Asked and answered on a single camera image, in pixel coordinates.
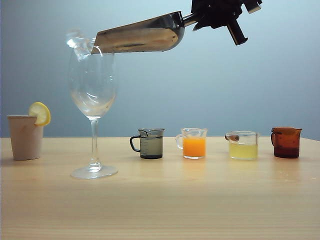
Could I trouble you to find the clear wooden-handled cup yellow juice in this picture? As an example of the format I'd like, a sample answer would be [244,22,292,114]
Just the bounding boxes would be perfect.
[224,130,261,161]

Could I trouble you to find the clear cup with orange juice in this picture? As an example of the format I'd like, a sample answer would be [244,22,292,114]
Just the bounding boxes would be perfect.
[175,127,208,160]

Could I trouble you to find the clear ice cubes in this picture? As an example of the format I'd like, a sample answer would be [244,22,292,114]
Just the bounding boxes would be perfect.
[65,27,95,63]

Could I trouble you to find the stainless steel ice scoop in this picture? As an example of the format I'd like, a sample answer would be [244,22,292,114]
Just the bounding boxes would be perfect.
[90,10,199,55]

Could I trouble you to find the smoked grey glass measuring cup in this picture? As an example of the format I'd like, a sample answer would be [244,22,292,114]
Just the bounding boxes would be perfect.
[129,128,165,160]

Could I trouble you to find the beige paper cup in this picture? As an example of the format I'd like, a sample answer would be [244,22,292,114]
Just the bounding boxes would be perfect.
[6,114,44,161]

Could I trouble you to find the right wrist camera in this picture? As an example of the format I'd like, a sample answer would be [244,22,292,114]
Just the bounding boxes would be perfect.
[243,0,263,14]

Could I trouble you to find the tall clear wine glass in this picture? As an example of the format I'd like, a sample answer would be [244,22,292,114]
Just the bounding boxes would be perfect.
[67,49,119,180]

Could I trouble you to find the yellow lemon slice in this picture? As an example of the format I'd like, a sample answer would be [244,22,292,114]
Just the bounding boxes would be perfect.
[28,101,52,127]

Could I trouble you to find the amber glass measuring cup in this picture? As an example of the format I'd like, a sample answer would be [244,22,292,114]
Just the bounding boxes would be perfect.
[270,126,303,159]

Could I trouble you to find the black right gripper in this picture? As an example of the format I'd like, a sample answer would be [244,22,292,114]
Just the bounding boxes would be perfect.
[190,0,251,47]

